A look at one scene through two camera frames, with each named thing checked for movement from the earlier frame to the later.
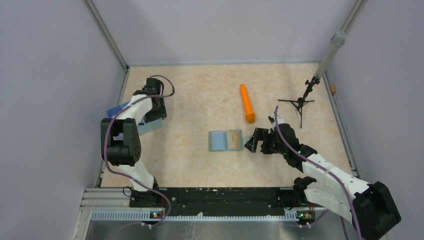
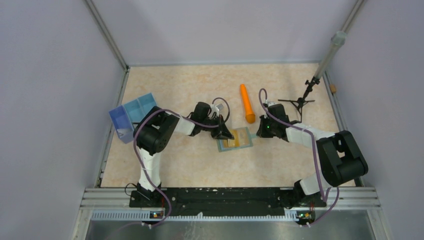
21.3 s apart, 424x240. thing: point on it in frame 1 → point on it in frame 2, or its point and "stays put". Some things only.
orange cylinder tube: (250, 116) stays put
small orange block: (333, 88) stays put
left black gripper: (161, 113) → (223, 133)
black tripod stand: (299, 103) stays put
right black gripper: (260, 134) → (262, 132)
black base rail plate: (222, 201) stays put
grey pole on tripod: (338, 39) stays put
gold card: (233, 139) → (244, 139)
